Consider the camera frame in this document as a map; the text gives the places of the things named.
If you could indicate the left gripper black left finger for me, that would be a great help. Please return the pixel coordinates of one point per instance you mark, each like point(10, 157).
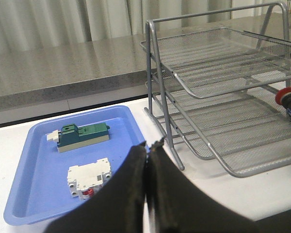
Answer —
point(118, 207)

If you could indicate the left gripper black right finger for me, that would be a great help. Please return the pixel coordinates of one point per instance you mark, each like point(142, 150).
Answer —
point(176, 205)

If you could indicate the silver mesh tray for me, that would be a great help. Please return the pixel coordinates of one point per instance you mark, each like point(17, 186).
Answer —
point(245, 131)
point(220, 61)

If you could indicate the white circuit breaker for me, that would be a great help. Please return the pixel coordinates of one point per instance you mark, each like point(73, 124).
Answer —
point(86, 180)

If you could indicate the blue plastic tray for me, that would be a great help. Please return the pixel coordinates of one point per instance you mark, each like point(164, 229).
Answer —
point(40, 189)

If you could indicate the grey stone counter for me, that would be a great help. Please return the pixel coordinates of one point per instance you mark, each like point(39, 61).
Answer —
point(45, 81)

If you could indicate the green electrical switch module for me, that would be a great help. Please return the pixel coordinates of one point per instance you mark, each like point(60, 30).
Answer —
point(72, 137)

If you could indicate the silver metal rack frame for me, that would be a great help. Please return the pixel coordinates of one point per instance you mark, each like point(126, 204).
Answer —
point(155, 83)

